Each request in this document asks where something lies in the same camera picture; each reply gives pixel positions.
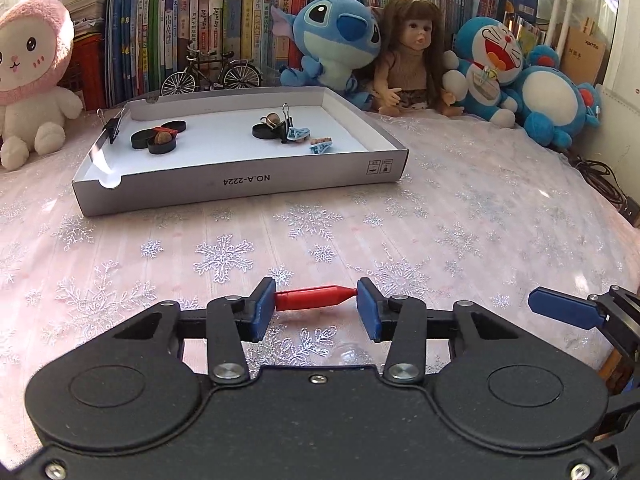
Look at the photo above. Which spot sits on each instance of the white cardboard tray box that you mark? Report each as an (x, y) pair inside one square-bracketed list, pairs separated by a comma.
[(220, 115)]

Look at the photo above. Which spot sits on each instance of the pink snowflake lace tablecloth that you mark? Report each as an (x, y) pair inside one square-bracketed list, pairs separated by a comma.
[(450, 220)]

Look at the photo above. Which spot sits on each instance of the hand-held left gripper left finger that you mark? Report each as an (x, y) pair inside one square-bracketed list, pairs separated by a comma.
[(262, 310)]

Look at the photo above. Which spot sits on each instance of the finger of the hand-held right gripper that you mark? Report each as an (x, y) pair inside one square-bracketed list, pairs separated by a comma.
[(565, 307)]

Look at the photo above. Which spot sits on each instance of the miniature black bicycle model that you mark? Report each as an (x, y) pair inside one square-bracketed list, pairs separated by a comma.
[(210, 77)]

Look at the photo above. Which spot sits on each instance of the white pipe rack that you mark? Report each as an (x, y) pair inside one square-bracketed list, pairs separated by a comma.
[(565, 15)]

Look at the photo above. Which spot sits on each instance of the row of books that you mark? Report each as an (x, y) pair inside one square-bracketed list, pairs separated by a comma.
[(225, 20)]

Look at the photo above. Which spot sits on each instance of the small brown walnut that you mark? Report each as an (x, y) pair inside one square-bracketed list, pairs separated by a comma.
[(272, 119)]

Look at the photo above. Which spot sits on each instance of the large brown walnut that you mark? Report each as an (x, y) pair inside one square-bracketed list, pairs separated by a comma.
[(161, 136)]

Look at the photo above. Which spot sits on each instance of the black binder clip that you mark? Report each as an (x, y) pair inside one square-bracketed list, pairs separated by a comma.
[(286, 124), (112, 127)]

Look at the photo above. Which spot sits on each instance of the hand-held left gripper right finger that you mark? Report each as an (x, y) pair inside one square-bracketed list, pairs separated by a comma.
[(370, 312)]

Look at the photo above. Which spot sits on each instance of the pink hooded bunny plush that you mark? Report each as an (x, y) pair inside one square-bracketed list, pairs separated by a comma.
[(25, 75)]

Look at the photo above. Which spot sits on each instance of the long-haired baby doll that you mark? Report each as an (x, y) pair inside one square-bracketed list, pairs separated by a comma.
[(410, 60)]

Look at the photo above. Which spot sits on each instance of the red plastic crate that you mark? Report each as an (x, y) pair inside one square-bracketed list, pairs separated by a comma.
[(87, 70)]

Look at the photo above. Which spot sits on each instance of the red crayon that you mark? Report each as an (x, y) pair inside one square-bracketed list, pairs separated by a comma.
[(156, 130), (310, 297)]

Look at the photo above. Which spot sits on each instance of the large blue robot cat plush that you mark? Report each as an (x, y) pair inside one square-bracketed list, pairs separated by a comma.
[(550, 105)]

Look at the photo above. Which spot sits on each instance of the clear plastic dome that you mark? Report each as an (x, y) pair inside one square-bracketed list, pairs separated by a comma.
[(350, 352)]

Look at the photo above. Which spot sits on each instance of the brown cardboard box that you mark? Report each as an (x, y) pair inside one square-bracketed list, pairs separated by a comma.
[(582, 50)]

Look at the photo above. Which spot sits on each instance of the blue alien plush toy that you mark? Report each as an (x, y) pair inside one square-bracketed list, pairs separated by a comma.
[(330, 45)]

